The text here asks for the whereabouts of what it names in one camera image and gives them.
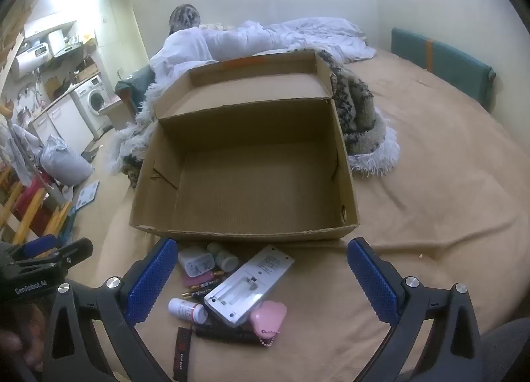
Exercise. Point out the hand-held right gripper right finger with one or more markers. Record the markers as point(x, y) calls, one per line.
point(374, 280)

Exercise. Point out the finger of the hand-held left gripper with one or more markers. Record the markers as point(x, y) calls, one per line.
point(39, 245)
point(76, 253)

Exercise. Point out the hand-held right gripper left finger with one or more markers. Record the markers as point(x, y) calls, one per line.
point(147, 282)

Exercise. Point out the white red-label pill bottle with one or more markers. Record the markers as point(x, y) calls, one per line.
point(186, 309)

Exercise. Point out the pink eraser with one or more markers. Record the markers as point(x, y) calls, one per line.
point(194, 279)

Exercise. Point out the white charger plug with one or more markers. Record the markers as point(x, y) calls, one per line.
point(196, 262)

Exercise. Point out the black rectangular pack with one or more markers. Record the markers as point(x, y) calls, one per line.
point(182, 351)

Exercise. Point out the small white bottle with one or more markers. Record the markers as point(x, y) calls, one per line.
point(221, 257)

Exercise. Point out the white remote control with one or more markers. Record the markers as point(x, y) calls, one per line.
point(244, 289)

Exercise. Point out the cardboard box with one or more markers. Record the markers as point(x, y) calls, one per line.
point(248, 167)

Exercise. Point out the person's left hand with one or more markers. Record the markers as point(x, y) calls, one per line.
point(16, 340)

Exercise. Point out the wooden railing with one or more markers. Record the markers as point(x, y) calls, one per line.
point(25, 220)

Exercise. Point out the red bag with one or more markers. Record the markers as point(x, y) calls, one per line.
point(31, 204)

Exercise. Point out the booklet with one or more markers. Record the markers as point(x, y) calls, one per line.
point(87, 193)

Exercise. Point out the grey plastic bag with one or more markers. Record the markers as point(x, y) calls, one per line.
point(66, 162)

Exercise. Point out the black pen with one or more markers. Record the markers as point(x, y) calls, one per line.
point(225, 333)

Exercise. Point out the pink heart-shaped case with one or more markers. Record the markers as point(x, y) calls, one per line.
point(267, 318)

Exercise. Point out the white kitchen cabinet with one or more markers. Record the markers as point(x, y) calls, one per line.
point(62, 125)

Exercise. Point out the small wooden table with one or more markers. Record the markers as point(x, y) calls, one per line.
point(116, 111)

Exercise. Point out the person's grey trouser leg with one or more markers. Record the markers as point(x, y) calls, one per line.
point(507, 353)

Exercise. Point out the white washing machine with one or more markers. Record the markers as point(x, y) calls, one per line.
point(94, 98)

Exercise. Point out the fuzzy patterned blanket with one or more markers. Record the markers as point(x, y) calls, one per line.
point(356, 104)

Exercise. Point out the white water heater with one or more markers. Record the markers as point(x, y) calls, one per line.
point(31, 61)

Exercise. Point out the white range hood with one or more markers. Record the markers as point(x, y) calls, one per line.
point(54, 36)

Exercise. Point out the teal headboard cushion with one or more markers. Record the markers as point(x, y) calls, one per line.
point(443, 59)

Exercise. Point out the white duvet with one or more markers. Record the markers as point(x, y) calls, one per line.
point(248, 40)

